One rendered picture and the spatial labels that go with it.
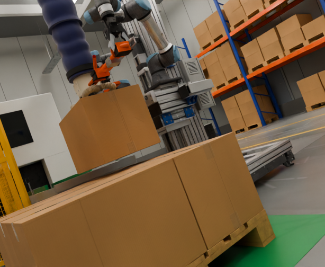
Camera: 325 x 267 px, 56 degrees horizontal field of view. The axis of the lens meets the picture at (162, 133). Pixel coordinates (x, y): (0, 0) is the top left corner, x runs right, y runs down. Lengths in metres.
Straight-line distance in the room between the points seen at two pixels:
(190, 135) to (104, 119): 0.96
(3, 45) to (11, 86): 1.54
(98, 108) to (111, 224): 0.89
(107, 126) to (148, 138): 0.27
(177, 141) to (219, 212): 1.25
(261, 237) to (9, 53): 11.77
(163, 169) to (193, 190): 0.17
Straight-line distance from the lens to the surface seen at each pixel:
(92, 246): 1.08
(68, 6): 2.30
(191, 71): 2.75
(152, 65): 2.36
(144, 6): 2.18
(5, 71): 12.29
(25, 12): 11.08
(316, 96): 8.97
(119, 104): 1.89
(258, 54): 9.58
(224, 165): 1.43
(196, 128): 2.62
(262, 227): 1.57
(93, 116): 1.81
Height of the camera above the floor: 0.61
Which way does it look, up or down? 2 degrees up
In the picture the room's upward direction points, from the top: 21 degrees counter-clockwise
